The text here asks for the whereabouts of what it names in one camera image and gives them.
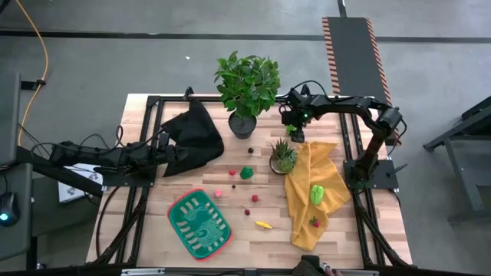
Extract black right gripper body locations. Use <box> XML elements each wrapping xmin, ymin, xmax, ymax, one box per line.
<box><xmin>287</xmin><ymin>87</ymin><xmax>320</xmax><ymax>126</ymax></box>

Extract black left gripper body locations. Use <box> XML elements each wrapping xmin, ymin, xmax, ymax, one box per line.
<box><xmin>153</xmin><ymin>145</ymin><xmax>180</xmax><ymax>166</ymax></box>

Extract light green toy pepper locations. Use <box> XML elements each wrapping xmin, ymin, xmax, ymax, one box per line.
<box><xmin>309</xmin><ymin>184</ymin><xmax>325</xmax><ymax>206</ymax></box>

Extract black cloth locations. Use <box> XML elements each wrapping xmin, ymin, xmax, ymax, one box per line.
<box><xmin>160</xmin><ymin>98</ymin><xmax>226</xmax><ymax>178</ymax></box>

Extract succulents in black bowl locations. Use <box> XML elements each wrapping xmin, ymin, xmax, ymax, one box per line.
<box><xmin>269</xmin><ymin>138</ymin><xmax>298</xmax><ymax>176</ymax></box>

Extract leafy plant in black pot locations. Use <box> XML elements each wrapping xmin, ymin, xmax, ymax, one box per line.
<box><xmin>213</xmin><ymin>50</ymin><xmax>282</xmax><ymax>140</ymax></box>

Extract yellow cloth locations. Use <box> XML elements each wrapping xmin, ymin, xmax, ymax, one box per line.
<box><xmin>283</xmin><ymin>140</ymin><xmax>352</xmax><ymax>253</ymax></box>

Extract green basket with orange rim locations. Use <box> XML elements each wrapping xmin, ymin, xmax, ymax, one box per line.
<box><xmin>166</xmin><ymin>187</ymin><xmax>234</xmax><ymax>263</ymax></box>

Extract black floor mat striped edges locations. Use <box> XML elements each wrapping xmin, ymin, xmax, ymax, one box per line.
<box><xmin>321</xmin><ymin>16</ymin><xmax>403</xmax><ymax>147</ymax></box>

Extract white booklet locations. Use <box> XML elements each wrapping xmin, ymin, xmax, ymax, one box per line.
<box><xmin>57</xmin><ymin>163</ymin><xmax>104</xmax><ymax>204</ymax></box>

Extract black desk beam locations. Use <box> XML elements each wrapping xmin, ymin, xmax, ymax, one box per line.
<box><xmin>15</xmin><ymin>145</ymin><xmax>105</xmax><ymax>199</ymax></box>

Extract black computer mouse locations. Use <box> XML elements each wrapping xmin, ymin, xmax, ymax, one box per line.
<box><xmin>0</xmin><ymin>191</ymin><xmax>21</xmax><ymax>228</ymax></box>

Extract grey metal cart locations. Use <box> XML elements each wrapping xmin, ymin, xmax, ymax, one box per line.
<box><xmin>423</xmin><ymin>94</ymin><xmax>491</xmax><ymax>224</ymax></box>

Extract grey desk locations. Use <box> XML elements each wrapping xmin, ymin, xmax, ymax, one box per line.
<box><xmin>0</xmin><ymin>71</ymin><xmax>35</xmax><ymax>262</ymax></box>

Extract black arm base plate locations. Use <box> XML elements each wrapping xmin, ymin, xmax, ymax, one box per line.
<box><xmin>100</xmin><ymin>165</ymin><xmax>158</xmax><ymax>189</ymax></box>
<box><xmin>342</xmin><ymin>159</ymin><xmax>408</xmax><ymax>191</ymax></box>

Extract black metal table frame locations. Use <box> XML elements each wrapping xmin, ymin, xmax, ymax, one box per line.
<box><xmin>87</xmin><ymin>86</ymin><xmax>414</xmax><ymax>269</ymax></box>

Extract thick black power cable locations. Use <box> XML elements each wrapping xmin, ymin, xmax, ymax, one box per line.
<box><xmin>94</xmin><ymin>185</ymin><xmax>120</xmax><ymax>258</ymax></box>

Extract yellow cable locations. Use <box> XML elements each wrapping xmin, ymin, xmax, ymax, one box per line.
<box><xmin>14</xmin><ymin>0</ymin><xmax>50</xmax><ymax>147</ymax></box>

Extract black cable clamp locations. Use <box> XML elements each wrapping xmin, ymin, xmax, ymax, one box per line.
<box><xmin>21</xmin><ymin>78</ymin><xmax>47</xmax><ymax>91</ymax></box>

